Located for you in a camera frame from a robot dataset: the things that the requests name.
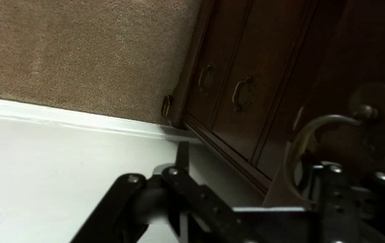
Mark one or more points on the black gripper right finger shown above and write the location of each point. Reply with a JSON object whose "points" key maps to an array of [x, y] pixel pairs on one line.
{"points": [[348, 211]]}

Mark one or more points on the drawer with brass handle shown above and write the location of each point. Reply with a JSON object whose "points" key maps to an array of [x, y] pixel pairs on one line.
{"points": [[339, 78]]}

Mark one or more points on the drawer brass handle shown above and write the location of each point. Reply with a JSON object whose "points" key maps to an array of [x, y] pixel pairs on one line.
{"points": [[298, 120], [241, 98], [206, 79]]}

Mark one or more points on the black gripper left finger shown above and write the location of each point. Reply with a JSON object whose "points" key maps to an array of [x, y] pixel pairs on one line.
{"points": [[195, 213]]}

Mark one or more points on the dark wooden dresser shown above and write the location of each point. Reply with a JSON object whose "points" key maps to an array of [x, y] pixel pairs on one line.
{"points": [[240, 39]]}

